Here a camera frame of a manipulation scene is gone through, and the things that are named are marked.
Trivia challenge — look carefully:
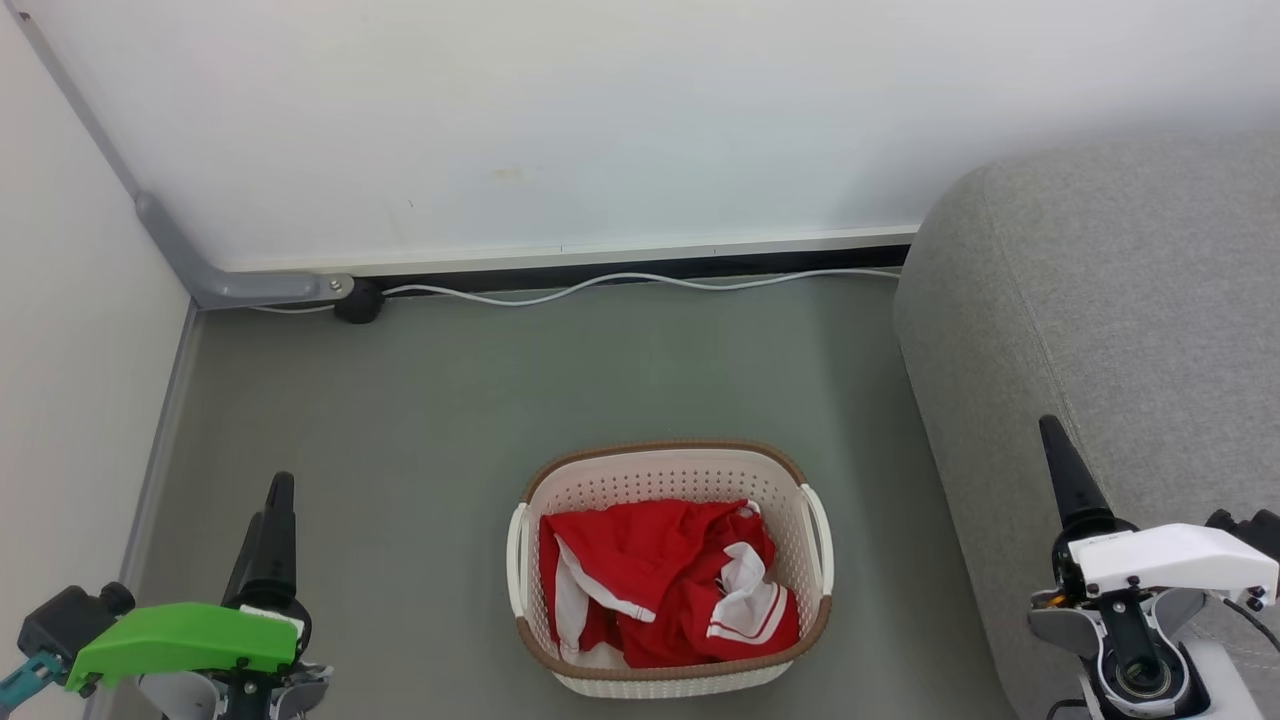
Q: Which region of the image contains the grey side baseboard strip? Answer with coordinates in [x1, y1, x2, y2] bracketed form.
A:
[85, 300, 203, 720]

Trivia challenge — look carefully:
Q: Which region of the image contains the black round floor plug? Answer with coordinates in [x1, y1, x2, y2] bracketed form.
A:
[334, 278, 387, 325]

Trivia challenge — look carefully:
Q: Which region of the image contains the grey fabric sofa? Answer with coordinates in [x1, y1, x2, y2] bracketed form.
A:
[893, 130, 1280, 720]

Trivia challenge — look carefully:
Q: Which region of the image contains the red garment wide white stripe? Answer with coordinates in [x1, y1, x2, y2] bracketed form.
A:
[538, 500, 706, 669]

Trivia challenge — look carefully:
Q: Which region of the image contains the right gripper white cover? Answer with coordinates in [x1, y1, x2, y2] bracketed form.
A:
[1040, 415, 1280, 611]

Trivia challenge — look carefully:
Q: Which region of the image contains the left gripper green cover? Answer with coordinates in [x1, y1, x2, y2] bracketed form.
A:
[65, 472, 313, 696]

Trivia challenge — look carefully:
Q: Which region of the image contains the white floor cable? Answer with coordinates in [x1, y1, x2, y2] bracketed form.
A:
[250, 267, 901, 316]

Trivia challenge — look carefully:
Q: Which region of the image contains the teal cable connector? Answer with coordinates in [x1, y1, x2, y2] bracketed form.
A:
[0, 648, 67, 713]

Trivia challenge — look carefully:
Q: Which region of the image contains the cream perforated laundry basket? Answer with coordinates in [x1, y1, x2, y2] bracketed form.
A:
[505, 440, 834, 699]

